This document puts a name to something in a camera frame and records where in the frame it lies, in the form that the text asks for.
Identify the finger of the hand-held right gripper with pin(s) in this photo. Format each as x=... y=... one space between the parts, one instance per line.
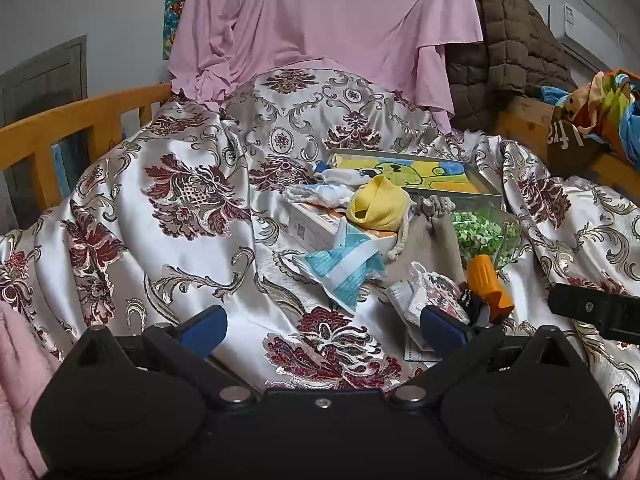
x=575 y=302

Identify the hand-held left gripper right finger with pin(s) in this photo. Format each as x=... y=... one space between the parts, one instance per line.
x=442 y=329

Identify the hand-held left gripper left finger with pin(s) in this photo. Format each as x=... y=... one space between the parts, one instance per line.
x=205 y=331

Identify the black cloth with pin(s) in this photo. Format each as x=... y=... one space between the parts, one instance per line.
x=475 y=310

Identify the white cartoon print pouch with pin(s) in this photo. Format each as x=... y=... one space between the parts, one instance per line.
x=430 y=290

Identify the orange plastic tool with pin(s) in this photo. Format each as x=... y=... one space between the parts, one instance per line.
x=492 y=285

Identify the blue and white packet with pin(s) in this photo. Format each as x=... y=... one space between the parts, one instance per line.
x=345 y=270

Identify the yellow sock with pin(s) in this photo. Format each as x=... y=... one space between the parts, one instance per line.
x=380 y=205

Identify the cartoon print tray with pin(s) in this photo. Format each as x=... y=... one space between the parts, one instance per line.
x=425 y=170

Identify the white knitted sock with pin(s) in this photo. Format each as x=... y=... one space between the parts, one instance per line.
x=320 y=194

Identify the white grey sock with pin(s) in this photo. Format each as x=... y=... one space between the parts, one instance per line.
x=345 y=174

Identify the white flat packet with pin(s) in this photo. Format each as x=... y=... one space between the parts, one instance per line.
x=417 y=352

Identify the bag of green paper stars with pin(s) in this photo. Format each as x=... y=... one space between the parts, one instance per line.
x=480 y=232

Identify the floral satin blanket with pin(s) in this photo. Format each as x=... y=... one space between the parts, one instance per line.
x=150 y=240

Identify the brown bag with white letters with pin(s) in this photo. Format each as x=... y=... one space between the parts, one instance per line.
x=575 y=152

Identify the white orange medicine box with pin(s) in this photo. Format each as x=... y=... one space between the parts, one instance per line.
x=320 y=225

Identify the pink fluffy cloth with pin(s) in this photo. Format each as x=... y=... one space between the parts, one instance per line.
x=20 y=385

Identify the colourful printed cloth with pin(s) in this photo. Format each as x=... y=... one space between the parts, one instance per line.
x=610 y=100

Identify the light blue cloth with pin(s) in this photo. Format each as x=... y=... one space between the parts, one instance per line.
x=552 y=94

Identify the light blue packet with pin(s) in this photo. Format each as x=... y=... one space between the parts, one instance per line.
x=61 y=170

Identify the brown quilted jacket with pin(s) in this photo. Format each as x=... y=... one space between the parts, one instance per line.
x=510 y=50

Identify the white air conditioner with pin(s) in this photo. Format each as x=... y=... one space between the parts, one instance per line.
x=585 y=25

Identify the grey door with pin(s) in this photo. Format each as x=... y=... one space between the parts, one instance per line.
x=45 y=80

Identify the pink bed sheet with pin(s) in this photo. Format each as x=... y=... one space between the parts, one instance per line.
x=325 y=10

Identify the wooden bed rail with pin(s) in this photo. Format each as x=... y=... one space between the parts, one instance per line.
x=75 y=120
x=617 y=165

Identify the blue wall poster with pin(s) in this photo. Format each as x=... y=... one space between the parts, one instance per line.
x=172 y=20

